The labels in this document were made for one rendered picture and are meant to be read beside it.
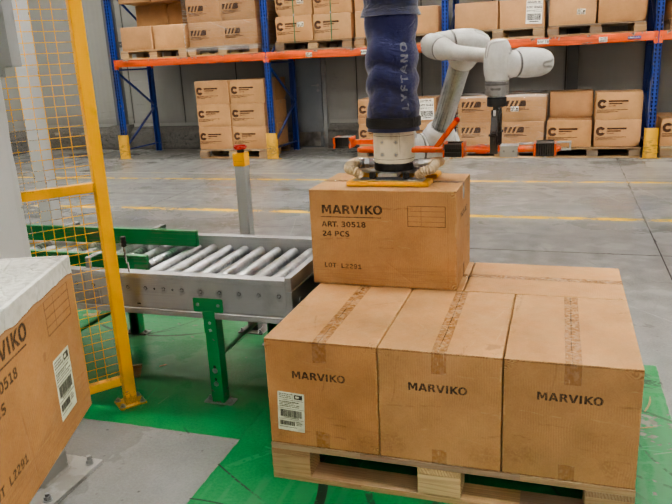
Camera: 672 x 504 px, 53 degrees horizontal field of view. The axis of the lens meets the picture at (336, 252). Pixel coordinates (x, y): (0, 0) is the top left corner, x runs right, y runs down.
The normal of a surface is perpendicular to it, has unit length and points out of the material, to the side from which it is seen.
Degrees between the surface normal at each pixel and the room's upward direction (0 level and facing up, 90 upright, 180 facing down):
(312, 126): 90
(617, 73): 90
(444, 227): 90
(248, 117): 91
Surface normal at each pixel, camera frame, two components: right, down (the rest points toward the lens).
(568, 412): -0.30, 0.27
